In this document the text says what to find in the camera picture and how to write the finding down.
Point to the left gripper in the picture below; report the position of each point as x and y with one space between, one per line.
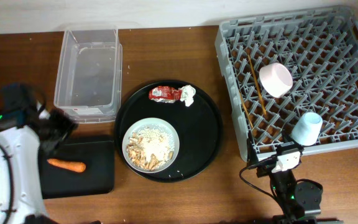
64 129

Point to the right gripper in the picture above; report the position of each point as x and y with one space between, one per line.
265 167

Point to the light blue cup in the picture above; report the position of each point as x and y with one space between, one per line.
307 129

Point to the orange carrot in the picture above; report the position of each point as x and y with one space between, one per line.
73 166

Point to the wooden chopstick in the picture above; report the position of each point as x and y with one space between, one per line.
245 110
261 100

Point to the grey plate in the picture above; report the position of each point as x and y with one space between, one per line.
152 123

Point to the food scraps and rice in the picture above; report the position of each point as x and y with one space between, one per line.
150 148

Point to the white tissue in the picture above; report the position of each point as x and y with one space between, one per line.
187 94

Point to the red snack wrapper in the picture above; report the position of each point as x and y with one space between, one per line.
164 94

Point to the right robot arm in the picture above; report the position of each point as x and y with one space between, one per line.
299 199

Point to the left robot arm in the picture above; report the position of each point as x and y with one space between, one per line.
26 128

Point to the grey dishwasher rack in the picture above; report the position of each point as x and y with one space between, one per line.
319 47

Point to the black rectangular tray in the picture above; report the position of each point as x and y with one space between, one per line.
96 152

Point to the clear plastic bin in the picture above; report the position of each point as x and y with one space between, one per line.
89 79

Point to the round black tray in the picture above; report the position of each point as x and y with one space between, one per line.
199 128

